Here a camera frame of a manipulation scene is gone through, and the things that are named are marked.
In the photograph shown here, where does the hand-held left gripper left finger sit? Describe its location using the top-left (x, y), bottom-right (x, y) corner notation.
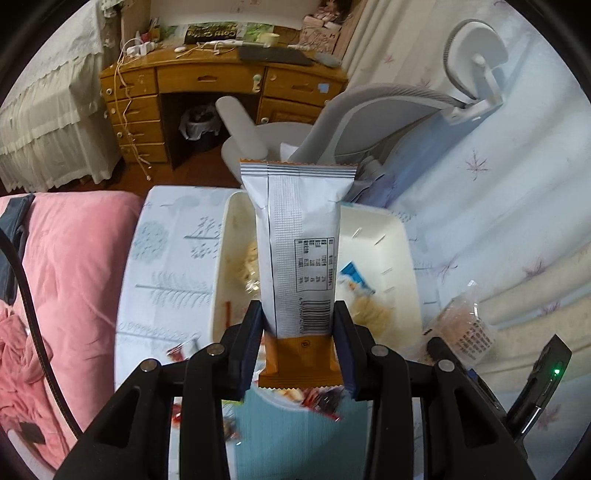
top-left (55, 300), bottom-right (265, 480)

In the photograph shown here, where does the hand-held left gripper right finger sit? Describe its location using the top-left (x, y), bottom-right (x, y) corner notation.
top-left (333, 300), bottom-right (536, 480)

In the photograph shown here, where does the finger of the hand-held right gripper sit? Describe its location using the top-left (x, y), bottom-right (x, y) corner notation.
top-left (427, 337), bottom-right (509, 421)

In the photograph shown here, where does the clear brown bread packet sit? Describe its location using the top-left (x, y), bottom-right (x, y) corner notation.
top-left (422, 279), bottom-right (498, 363)

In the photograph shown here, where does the clear yellow cracker packet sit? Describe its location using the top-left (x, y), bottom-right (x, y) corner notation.
top-left (231, 240), bottom-right (262, 296)
top-left (342, 261), bottom-right (395, 342)

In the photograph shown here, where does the white plastic storage bin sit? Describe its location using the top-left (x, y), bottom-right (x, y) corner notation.
top-left (210, 191), bottom-right (423, 407)

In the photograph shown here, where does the white orange snack bar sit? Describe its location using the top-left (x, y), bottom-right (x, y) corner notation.
top-left (240, 159), bottom-right (358, 391)

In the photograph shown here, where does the white packet of red dates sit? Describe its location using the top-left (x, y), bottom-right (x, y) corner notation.
top-left (300, 387), bottom-right (345, 422)

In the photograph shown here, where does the red candy packet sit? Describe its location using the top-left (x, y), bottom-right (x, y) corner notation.
top-left (166, 339), bottom-right (199, 363)

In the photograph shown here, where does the teal striped cloth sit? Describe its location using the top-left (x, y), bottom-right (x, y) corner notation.
top-left (226, 385), bottom-right (377, 480)

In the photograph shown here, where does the white leaf print curtain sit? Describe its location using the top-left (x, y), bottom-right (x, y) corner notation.
top-left (342, 0), bottom-right (591, 480)

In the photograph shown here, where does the pink blanket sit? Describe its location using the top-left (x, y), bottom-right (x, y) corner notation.
top-left (0, 191), bottom-right (144, 457)

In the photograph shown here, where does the black bin with bag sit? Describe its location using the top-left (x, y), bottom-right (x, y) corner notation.
top-left (179, 105), bottom-right (221, 153)

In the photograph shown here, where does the grey office chair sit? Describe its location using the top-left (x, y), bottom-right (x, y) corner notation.
top-left (216, 18), bottom-right (506, 195)

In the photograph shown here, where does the pink towel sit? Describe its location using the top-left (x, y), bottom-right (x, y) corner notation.
top-left (0, 305), bottom-right (56, 416)

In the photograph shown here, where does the wooden desk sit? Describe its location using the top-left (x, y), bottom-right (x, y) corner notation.
top-left (100, 44), bottom-right (349, 171)

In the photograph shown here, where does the navy cloth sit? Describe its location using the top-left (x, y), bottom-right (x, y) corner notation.
top-left (0, 194), bottom-right (35, 305)

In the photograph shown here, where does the black keyboard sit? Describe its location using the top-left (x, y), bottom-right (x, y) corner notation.
top-left (239, 45), bottom-right (315, 66)

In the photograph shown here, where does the green black book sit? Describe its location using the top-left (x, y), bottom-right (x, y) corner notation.
top-left (185, 23), bottom-right (245, 44)

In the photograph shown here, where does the patterned cardboard box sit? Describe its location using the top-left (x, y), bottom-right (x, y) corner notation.
top-left (302, 11), bottom-right (342, 51)

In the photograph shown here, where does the white lace cover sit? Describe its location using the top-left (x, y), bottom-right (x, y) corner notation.
top-left (0, 0), bottom-right (123, 192)

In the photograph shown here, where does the thick black cable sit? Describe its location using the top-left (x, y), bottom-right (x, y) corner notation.
top-left (0, 226), bottom-right (86, 437)

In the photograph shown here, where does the white charging cable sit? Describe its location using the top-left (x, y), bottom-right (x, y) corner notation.
top-left (113, 46), bottom-right (155, 181)

